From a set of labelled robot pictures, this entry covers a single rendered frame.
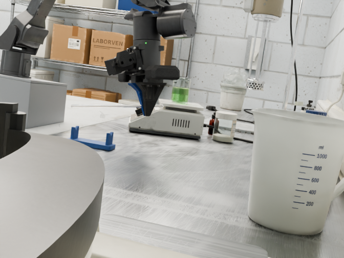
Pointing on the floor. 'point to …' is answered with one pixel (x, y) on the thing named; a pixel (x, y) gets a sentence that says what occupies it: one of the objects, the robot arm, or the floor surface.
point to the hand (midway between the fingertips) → (146, 99)
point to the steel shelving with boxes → (92, 44)
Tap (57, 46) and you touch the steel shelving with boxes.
